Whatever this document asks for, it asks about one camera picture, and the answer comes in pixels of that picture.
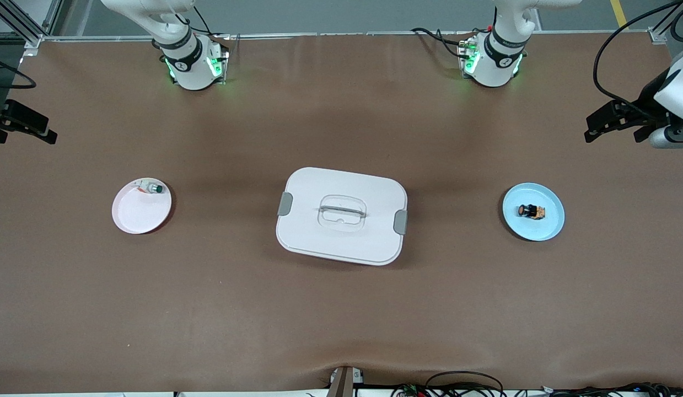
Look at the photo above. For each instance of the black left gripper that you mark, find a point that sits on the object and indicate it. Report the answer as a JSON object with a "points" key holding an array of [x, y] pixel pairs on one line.
{"points": [[643, 104]]}

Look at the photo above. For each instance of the orange push-button switch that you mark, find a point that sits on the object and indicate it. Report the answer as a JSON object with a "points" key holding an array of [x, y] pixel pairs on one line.
{"points": [[531, 211]]}

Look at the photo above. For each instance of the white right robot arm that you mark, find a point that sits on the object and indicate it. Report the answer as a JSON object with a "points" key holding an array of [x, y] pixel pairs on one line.
{"points": [[191, 71]]}

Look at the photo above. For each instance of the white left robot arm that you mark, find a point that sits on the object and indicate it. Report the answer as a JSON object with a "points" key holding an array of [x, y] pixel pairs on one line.
{"points": [[493, 69]]}

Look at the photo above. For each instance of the light blue round plate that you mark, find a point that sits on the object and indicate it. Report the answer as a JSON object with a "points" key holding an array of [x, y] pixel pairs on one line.
{"points": [[534, 226]]}

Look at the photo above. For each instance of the pink round plate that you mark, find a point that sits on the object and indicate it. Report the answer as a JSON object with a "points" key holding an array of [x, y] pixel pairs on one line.
{"points": [[140, 212]]}

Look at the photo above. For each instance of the white lidded storage box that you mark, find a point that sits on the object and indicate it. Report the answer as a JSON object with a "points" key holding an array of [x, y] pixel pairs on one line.
{"points": [[341, 237]]}

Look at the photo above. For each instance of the aluminium frame profile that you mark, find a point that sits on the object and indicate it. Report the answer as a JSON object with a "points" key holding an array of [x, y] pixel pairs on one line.
{"points": [[21, 25], [662, 34]]}

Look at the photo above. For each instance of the green push-button switch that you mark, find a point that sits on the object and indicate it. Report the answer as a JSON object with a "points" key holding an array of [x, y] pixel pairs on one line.
{"points": [[152, 188]]}

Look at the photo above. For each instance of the silver table edge rail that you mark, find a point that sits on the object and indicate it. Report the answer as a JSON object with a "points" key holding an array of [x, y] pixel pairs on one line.
{"points": [[347, 35]]}

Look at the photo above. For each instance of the brown camera stand post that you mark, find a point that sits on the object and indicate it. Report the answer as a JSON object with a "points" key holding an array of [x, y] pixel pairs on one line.
{"points": [[344, 383]]}

